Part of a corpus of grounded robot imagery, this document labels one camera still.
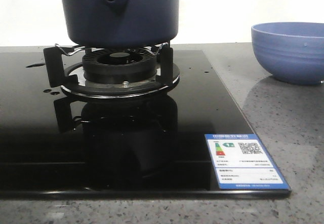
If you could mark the blue ceramic bowl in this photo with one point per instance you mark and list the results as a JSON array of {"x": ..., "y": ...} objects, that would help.
[{"x": 291, "y": 51}]

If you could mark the dark blue cooking pot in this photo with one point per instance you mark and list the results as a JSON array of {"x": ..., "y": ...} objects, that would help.
[{"x": 121, "y": 23}]

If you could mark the black round gas burner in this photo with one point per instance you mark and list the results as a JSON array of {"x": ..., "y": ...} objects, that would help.
[{"x": 108, "y": 67}]

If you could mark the black glass gas cooktop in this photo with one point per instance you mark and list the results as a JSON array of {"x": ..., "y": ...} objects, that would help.
[{"x": 56, "y": 147}]

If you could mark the black pot support grate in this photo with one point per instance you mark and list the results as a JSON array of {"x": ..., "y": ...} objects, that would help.
[{"x": 65, "y": 69}]

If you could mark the blue white energy label sticker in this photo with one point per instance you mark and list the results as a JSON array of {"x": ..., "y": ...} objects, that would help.
[{"x": 241, "y": 162}]

